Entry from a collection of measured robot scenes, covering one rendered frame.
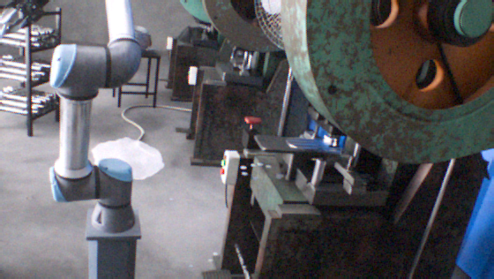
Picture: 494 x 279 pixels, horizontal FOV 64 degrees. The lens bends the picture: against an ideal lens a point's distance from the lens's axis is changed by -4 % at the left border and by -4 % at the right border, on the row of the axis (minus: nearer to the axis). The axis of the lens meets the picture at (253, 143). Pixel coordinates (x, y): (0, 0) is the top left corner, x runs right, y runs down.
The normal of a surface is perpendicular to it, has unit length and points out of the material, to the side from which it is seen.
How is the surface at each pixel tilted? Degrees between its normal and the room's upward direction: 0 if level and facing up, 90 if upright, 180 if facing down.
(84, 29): 90
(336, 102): 90
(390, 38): 90
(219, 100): 90
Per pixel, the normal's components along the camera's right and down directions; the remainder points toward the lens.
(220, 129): 0.22, 0.37
